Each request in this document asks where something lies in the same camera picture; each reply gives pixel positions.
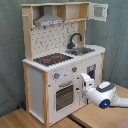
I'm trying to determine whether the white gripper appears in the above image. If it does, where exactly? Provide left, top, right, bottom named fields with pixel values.
left=80, top=73, right=95, bottom=100

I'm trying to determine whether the white oven door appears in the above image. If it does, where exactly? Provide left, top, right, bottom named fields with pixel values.
left=49, top=79, right=81, bottom=122

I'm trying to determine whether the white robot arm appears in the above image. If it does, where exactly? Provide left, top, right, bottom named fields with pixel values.
left=79, top=73, right=128, bottom=109

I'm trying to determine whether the wooden toy kitchen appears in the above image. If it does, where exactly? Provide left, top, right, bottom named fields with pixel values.
left=22, top=2, right=105, bottom=128

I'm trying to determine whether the white cabinet door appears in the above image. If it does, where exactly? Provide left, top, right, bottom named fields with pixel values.
left=78, top=56, right=102, bottom=106

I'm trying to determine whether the left stove knob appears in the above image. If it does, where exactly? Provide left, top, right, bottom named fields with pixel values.
left=54, top=73, right=60, bottom=79

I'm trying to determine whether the grey toy sink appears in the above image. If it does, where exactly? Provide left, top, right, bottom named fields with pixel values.
left=65, top=47, right=95, bottom=56

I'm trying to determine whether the black toy stovetop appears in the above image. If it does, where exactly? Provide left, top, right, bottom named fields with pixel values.
left=34, top=53, right=70, bottom=66

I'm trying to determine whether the black toy faucet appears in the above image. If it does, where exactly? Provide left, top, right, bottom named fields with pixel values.
left=67, top=33, right=82, bottom=49

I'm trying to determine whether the grey range hood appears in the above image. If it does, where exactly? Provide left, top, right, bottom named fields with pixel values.
left=35, top=5, right=64, bottom=27

